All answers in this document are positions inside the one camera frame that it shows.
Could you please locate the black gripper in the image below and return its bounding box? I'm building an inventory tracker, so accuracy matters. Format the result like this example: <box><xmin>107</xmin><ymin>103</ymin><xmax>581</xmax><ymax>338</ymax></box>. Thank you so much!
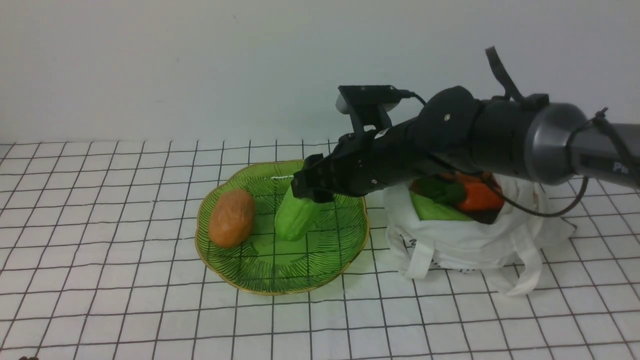
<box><xmin>291</xmin><ymin>123</ymin><xmax>435</xmax><ymax>203</ymax></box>

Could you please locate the light green vegetable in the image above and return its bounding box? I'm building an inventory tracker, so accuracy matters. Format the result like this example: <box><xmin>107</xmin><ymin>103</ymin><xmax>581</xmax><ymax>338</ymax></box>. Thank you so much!
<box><xmin>274</xmin><ymin>187</ymin><xmax>322</xmax><ymax>242</ymax></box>
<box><xmin>409</xmin><ymin>191</ymin><xmax>473</xmax><ymax>222</ymax></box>

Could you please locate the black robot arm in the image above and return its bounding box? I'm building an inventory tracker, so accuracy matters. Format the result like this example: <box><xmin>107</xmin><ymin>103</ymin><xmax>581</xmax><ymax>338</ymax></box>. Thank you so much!
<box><xmin>291</xmin><ymin>85</ymin><xmax>639</xmax><ymax>203</ymax></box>

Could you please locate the white cloth tote bag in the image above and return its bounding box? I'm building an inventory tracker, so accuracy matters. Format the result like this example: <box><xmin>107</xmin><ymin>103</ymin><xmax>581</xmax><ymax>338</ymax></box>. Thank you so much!
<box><xmin>382</xmin><ymin>182</ymin><xmax>576</xmax><ymax>297</ymax></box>

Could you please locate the brown potato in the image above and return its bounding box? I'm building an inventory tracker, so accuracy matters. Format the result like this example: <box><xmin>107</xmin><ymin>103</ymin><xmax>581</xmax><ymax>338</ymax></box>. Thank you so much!
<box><xmin>208</xmin><ymin>188</ymin><xmax>256</xmax><ymax>249</ymax></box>

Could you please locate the green glass leaf plate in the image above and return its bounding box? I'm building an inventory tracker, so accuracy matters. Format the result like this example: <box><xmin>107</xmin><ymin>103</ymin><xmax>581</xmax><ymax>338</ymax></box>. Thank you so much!
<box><xmin>195</xmin><ymin>159</ymin><xmax>370</xmax><ymax>296</ymax></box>

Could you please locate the orange carrot with green top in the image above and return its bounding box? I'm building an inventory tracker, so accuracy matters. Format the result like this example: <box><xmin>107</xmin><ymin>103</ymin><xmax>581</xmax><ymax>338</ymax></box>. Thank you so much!
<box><xmin>409</xmin><ymin>172</ymin><xmax>505</xmax><ymax>213</ymax></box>

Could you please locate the dark purple eggplant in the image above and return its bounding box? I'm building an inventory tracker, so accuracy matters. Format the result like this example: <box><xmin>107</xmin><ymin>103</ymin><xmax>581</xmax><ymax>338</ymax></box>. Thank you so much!
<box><xmin>466</xmin><ymin>210</ymin><xmax>500</xmax><ymax>224</ymax></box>

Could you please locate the checkered white tablecloth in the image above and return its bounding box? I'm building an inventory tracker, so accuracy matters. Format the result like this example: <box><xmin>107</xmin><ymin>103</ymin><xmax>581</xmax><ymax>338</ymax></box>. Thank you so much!
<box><xmin>0</xmin><ymin>140</ymin><xmax>640</xmax><ymax>360</ymax></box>

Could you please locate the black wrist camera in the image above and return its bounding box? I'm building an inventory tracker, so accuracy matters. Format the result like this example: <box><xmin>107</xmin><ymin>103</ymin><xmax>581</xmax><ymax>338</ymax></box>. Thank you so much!
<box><xmin>335</xmin><ymin>85</ymin><xmax>417</xmax><ymax>138</ymax></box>

